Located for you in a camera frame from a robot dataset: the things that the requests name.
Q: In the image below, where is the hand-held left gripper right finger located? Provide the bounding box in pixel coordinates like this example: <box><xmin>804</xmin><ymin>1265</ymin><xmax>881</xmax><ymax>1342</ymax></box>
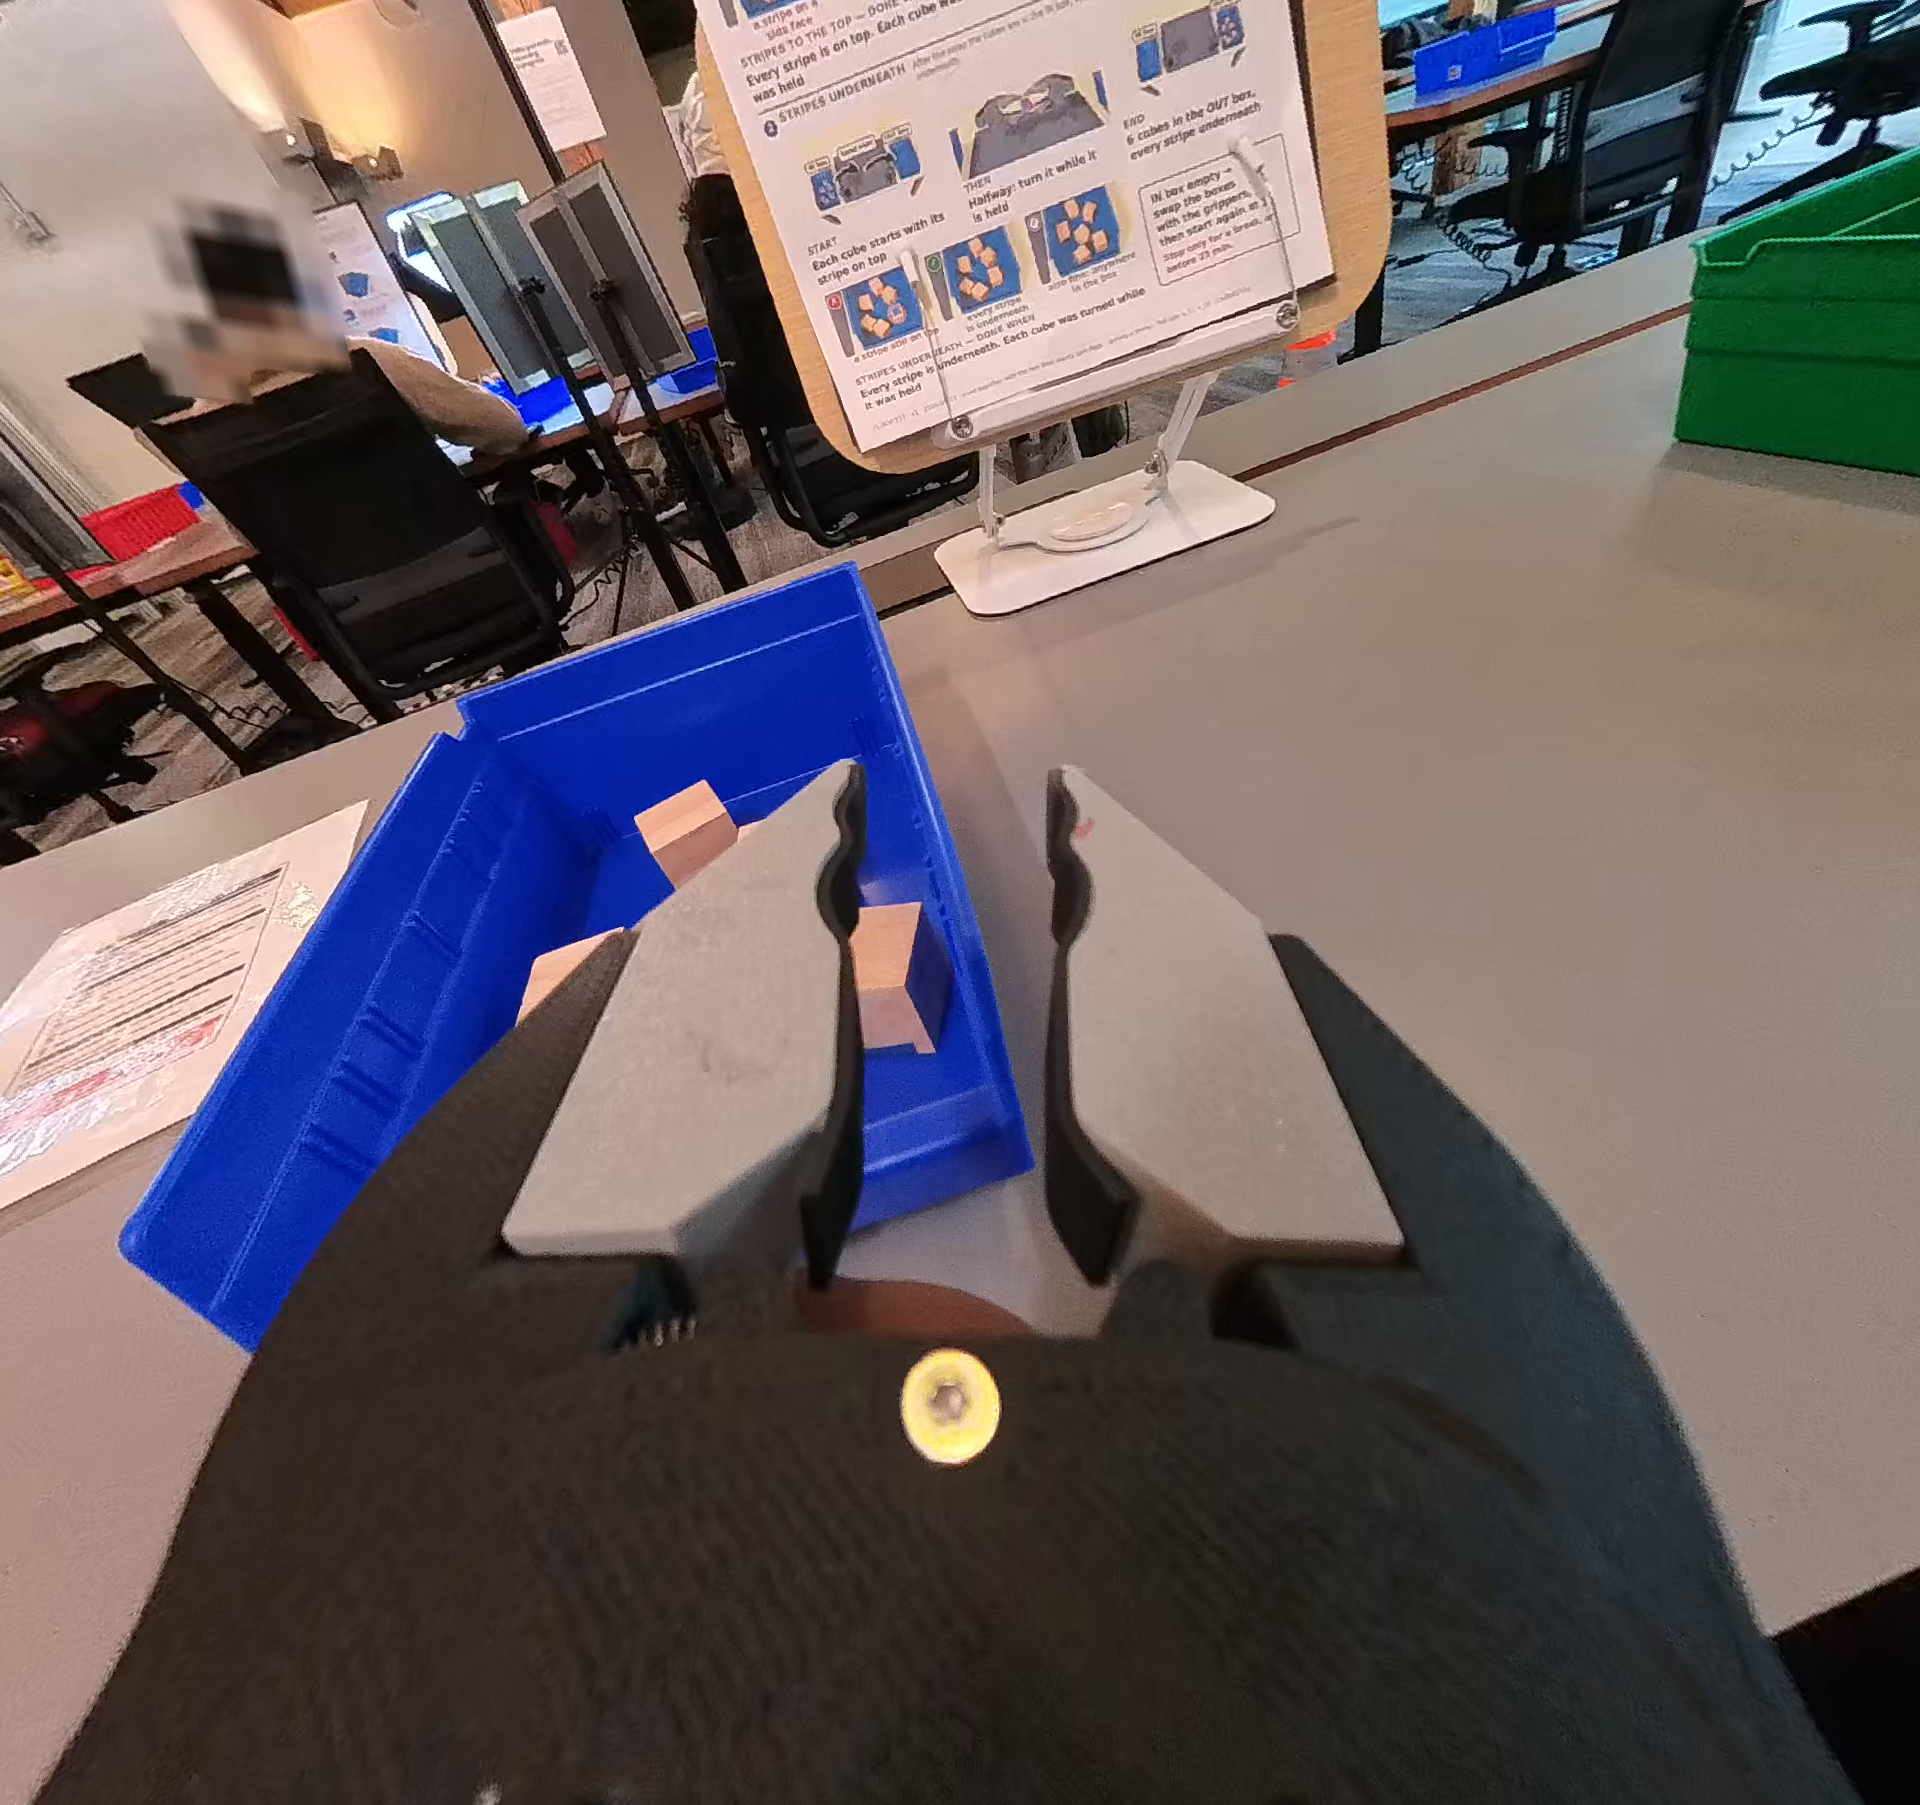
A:
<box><xmin>1042</xmin><ymin>766</ymin><xmax>1409</xmax><ymax>1288</ymax></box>

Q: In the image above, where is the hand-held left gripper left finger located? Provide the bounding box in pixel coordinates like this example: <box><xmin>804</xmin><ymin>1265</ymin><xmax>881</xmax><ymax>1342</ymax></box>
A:
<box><xmin>500</xmin><ymin>762</ymin><xmax>872</xmax><ymax>1293</ymax></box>

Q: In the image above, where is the wooden cube blue taped face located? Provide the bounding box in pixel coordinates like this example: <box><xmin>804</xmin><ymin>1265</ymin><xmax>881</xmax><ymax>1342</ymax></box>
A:
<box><xmin>636</xmin><ymin>781</ymin><xmax>740</xmax><ymax>889</ymax></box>
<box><xmin>848</xmin><ymin>901</ymin><xmax>960</xmax><ymax>1054</ymax></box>
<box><xmin>517</xmin><ymin>929</ymin><xmax>627</xmax><ymax>1028</ymax></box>

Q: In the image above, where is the blue plastic bin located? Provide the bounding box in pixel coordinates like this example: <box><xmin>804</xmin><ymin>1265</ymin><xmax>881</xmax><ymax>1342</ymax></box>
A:
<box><xmin>121</xmin><ymin>560</ymin><xmax>1037</xmax><ymax>1349</ymax></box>

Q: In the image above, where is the green plastic bin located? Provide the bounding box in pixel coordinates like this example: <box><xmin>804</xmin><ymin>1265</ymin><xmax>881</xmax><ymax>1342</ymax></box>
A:
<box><xmin>1672</xmin><ymin>145</ymin><xmax>1920</xmax><ymax>495</ymax></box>

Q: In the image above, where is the instruction sheet on white stand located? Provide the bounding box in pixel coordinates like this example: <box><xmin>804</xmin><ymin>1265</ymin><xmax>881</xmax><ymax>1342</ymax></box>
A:
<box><xmin>694</xmin><ymin>0</ymin><xmax>1390</xmax><ymax>620</ymax></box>

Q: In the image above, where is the laminated paper sheet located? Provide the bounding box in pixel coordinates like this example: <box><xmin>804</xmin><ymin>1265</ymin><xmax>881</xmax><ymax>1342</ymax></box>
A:
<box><xmin>0</xmin><ymin>800</ymin><xmax>371</xmax><ymax>1215</ymax></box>

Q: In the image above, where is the black office chair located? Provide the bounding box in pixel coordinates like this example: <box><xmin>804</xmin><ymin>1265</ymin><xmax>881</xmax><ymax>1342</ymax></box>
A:
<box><xmin>690</xmin><ymin>177</ymin><xmax>984</xmax><ymax>548</ymax></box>
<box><xmin>1725</xmin><ymin>0</ymin><xmax>1920</xmax><ymax>210</ymax></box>
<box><xmin>68</xmin><ymin>351</ymin><xmax>579</xmax><ymax>728</ymax></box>
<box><xmin>1478</xmin><ymin>0</ymin><xmax>1802</xmax><ymax>270</ymax></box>

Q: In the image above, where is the red storage bin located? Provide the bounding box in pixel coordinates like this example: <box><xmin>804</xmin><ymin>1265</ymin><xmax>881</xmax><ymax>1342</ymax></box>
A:
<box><xmin>83</xmin><ymin>490</ymin><xmax>205</xmax><ymax>565</ymax></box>

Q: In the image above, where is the grey panel on tripod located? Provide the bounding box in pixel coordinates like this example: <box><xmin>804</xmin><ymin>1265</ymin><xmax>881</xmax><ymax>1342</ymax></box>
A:
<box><xmin>409</xmin><ymin>193</ymin><xmax>603</xmax><ymax>404</ymax></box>
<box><xmin>517</xmin><ymin>162</ymin><xmax>752</xmax><ymax>593</ymax></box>

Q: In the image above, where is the small blue storage bin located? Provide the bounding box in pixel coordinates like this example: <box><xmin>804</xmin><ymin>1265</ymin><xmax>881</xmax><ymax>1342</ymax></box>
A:
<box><xmin>1415</xmin><ymin>9</ymin><xmax>1560</xmax><ymax>95</ymax></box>

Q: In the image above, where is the white wall sign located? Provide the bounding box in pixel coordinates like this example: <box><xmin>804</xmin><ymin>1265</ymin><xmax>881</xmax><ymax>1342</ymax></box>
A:
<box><xmin>526</xmin><ymin>6</ymin><xmax>610</xmax><ymax>150</ymax></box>

